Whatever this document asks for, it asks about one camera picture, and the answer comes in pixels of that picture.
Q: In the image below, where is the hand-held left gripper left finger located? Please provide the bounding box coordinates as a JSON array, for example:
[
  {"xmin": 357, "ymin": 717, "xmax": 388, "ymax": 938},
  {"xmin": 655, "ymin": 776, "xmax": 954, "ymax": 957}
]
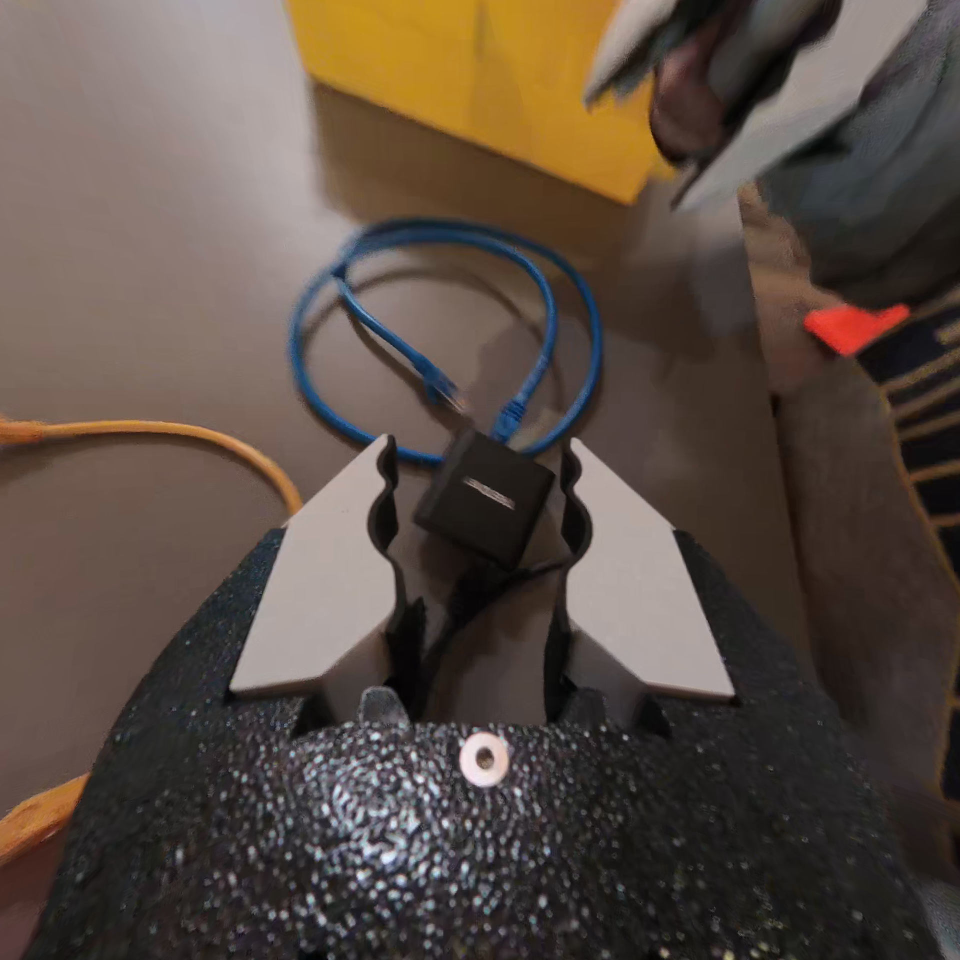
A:
[{"xmin": 227, "ymin": 433, "xmax": 410, "ymax": 723}]

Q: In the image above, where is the person's right hand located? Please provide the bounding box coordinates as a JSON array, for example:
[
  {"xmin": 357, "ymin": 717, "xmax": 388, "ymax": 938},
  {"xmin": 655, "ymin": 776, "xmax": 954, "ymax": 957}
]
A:
[{"xmin": 647, "ymin": 28, "xmax": 740, "ymax": 165}]

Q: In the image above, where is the black ethernet adapter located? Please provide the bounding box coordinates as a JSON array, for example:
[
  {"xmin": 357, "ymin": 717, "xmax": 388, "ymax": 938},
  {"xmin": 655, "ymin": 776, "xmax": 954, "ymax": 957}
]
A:
[{"xmin": 412, "ymin": 429, "xmax": 558, "ymax": 571}]

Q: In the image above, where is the blue ethernet cable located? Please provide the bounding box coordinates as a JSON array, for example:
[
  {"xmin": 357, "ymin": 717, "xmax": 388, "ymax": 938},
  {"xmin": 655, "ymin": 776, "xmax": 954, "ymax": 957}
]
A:
[{"xmin": 288, "ymin": 217, "xmax": 605, "ymax": 465}]

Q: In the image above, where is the orange ethernet cable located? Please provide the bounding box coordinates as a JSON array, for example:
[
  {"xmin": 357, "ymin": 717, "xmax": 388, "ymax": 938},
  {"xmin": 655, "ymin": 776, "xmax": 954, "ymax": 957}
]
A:
[{"xmin": 0, "ymin": 414, "xmax": 305, "ymax": 870}]

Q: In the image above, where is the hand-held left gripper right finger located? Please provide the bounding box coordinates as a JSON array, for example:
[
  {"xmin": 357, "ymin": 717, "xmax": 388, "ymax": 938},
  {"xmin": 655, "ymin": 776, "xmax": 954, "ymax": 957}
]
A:
[{"xmin": 551, "ymin": 437, "xmax": 738, "ymax": 726}]

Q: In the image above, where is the small red object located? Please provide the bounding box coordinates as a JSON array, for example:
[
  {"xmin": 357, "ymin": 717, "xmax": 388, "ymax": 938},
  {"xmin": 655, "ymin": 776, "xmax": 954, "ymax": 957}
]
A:
[{"xmin": 804, "ymin": 302, "xmax": 910, "ymax": 359}]

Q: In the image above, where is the person's right forearm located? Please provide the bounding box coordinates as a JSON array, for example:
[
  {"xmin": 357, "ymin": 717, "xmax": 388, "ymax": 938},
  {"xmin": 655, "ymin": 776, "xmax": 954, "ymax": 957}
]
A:
[{"xmin": 750, "ymin": 0, "xmax": 960, "ymax": 309}]

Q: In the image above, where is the black adapter cable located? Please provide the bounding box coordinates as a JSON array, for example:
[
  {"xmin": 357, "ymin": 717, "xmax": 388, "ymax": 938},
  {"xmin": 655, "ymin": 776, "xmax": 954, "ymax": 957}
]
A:
[{"xmin": 416, "ymin": 558, "xmax": 571, "ymax": 714}]

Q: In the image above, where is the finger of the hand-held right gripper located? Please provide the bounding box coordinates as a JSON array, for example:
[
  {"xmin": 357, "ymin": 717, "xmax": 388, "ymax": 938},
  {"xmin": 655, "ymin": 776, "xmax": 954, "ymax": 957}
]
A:
[
  {"xmin": 583, "ymin": 0, "xmax": 723, "ymax": 106},
  {"xmin": 669, "ymin": 0, "xmax": 927, "ymax": 211}
]

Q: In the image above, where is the large yellow plastic bin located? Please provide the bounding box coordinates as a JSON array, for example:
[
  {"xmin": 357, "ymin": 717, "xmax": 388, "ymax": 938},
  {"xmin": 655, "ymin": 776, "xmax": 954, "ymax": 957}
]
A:
[{"xmin": 285, "ymin": 0, "xmax": 680, "ymax": 205}]

